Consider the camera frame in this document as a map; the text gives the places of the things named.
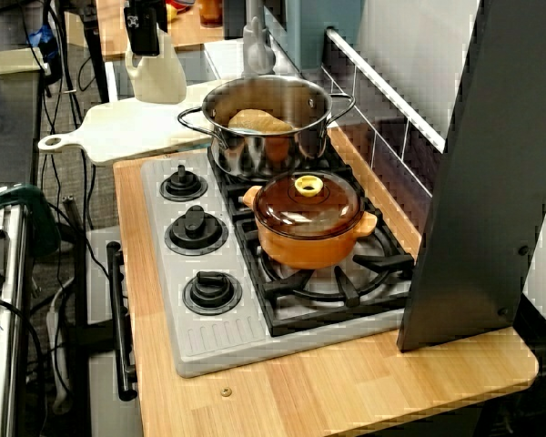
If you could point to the cream plastic detergent bottle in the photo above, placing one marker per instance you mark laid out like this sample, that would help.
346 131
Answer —
159 77

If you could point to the wooden side table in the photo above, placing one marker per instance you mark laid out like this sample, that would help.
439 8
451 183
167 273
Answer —
191 36

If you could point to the stainless steel pot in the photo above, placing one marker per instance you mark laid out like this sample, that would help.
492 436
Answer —
264 155

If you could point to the black stove knob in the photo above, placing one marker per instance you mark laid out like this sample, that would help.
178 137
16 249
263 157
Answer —
211 292
182 183
195 228

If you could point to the black electronics box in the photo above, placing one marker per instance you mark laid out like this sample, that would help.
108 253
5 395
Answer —
541 337

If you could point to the black burner grate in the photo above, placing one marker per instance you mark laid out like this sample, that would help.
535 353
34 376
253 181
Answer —
309 314
229 191

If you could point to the white toy sink unit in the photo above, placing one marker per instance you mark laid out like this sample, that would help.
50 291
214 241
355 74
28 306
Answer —
200 64

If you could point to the brass screw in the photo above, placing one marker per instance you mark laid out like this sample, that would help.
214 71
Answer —
226 391

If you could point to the tan toy bread loaf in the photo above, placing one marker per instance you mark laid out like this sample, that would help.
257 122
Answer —
258 121

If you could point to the red toy bowl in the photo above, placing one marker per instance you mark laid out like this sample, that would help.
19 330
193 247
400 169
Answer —
182 3

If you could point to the dark grey hood side panel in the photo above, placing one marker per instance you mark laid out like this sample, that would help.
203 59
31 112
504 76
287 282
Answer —
473 205

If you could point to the cream flat box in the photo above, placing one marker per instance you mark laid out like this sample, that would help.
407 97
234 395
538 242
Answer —
13 59

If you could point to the silver metal frame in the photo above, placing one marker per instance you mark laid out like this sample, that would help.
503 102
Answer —
9 296

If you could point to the light wooden cutting board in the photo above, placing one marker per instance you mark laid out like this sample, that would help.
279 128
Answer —
114 129

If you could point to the brown lid with yellow knob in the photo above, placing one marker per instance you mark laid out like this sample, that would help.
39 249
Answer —
282 205

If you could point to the teal blue box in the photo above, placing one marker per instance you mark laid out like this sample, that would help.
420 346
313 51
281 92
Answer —
314 32

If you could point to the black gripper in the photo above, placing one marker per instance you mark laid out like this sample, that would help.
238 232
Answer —
145 3

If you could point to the green clamp tool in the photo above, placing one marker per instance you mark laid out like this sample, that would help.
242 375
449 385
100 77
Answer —
36 214

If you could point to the orange toy pot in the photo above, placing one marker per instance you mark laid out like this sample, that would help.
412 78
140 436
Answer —
300 250

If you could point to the grey stove top panel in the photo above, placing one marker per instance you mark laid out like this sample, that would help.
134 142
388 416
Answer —
218 337

